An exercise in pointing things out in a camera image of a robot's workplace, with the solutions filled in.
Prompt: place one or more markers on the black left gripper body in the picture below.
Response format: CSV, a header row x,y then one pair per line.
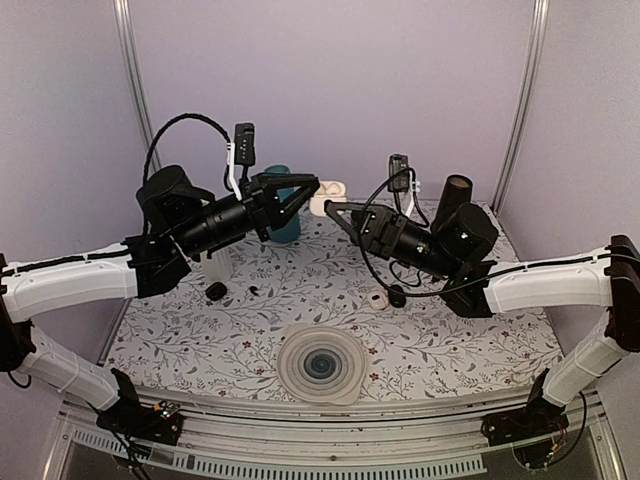
x,y
200,235

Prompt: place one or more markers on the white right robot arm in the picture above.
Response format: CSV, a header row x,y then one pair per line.
x,y
607,277

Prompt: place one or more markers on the white ribbed vase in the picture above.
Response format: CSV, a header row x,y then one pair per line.
x,y
217,265

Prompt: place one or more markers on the aluminium frame post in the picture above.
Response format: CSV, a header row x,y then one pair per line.
x,y
125,31
533,57

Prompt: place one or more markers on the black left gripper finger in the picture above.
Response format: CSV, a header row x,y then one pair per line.
x,y
275,182
288,204

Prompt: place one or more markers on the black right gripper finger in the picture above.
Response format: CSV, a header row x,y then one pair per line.
x,y
332,207
354,221

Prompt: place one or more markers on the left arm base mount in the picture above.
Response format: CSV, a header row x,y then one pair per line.
x,y
161,423

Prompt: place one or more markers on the left aluminium frame post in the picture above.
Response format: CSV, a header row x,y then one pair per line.
x,y
125,31

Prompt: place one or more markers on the black round earbud case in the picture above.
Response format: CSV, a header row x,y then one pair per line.
x,y
396,296

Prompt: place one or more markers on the small black earbud case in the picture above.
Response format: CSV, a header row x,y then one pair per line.
x,y
216,291

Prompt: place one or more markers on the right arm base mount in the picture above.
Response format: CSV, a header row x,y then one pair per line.
x,y
538,417

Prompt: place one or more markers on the white earbud charging case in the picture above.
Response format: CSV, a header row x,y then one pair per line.
x,y
329,190

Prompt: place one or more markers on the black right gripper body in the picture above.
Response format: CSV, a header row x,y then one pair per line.
x,y
387,243

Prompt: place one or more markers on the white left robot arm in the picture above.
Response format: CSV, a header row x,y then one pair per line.
x,y
31,289

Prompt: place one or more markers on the right aluminium frame post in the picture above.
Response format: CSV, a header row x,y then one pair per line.
x,y
533,57

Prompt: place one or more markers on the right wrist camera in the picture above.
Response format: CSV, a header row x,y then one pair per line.
x,y
402,186

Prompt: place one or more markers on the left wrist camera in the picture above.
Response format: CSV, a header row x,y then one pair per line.
x,y
240,158

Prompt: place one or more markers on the small white earbud case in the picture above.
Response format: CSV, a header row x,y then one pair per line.
x,y
378,300

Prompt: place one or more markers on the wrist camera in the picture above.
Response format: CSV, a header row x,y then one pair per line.
x,y
240,158
402,186

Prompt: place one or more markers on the swirl patterned ceramic plate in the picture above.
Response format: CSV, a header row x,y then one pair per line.
x,y
321,365

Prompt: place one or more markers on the black tall cylinder vase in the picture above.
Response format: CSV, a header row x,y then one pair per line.
x,y
457,189

